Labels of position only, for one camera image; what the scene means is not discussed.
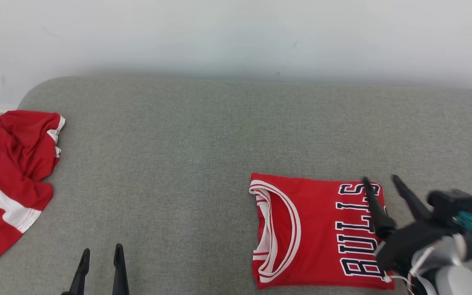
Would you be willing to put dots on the red shorts with white stripe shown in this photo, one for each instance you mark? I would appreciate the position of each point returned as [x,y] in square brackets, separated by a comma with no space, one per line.
[10,172]

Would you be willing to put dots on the grey fabric sofa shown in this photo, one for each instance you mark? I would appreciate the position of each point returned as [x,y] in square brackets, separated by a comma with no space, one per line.
[178,164]

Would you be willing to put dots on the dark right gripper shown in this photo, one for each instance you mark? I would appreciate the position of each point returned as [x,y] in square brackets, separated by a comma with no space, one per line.
[416,243]

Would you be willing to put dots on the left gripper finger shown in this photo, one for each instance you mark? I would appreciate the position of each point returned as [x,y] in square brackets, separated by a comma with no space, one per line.
[119,274]
[79,274]

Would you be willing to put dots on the red Bulls basketball jersey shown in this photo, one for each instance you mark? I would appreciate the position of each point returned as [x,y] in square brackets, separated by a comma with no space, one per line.
[318,233]

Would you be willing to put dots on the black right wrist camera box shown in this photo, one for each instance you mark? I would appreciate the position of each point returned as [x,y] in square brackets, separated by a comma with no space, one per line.
[451,203]

